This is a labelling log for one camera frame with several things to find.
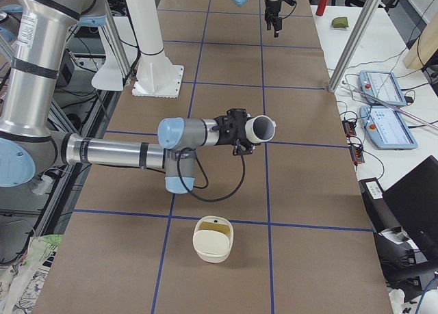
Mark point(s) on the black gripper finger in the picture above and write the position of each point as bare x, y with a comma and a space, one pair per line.
276, 33

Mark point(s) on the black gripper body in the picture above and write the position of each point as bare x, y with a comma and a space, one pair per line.
237, 135
273, 7

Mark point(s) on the white paper cup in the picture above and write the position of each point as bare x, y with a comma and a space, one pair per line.
260, 129

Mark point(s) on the red bottle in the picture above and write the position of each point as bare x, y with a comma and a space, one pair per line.
321, 7

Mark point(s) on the green pouch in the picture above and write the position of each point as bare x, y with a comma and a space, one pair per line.
340, 22

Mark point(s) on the white swing-lid bin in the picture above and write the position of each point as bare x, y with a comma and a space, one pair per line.
213, 239

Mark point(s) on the upper teach pendant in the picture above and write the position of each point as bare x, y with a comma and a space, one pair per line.
382, 85

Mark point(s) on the teach pendant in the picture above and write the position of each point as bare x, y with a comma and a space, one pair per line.
382, 85
386, 128

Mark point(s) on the lower teach pendant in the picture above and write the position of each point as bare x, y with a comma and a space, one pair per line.
386, 128

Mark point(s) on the black monitor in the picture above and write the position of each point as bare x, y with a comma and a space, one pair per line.
413, 202

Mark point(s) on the printed cloth bag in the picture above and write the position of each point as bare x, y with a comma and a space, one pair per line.
22, 282

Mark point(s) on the aluminium frame post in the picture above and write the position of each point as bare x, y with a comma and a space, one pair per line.
367, 12

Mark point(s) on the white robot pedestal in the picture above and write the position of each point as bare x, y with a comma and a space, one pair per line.
156, 75

